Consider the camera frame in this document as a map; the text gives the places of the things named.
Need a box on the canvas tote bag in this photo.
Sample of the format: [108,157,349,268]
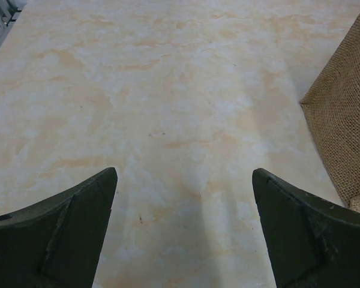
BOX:
[301,14,360,213]

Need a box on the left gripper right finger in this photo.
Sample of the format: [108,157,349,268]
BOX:
[252,168,360,287]

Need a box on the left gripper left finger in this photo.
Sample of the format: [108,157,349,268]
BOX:
[0,167,118,287]

